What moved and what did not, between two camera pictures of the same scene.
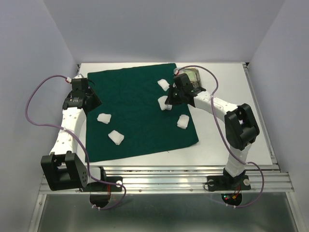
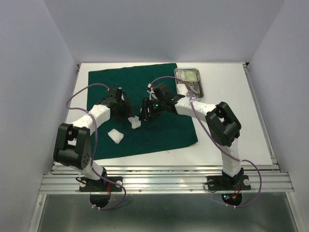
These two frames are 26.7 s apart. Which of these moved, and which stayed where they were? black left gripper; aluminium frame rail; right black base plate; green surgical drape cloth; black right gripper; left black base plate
Moved: black left gripper; black right gripper
Stayed: right black base plate; green surgical drape cloth; aluminium frame rail; left black base plate
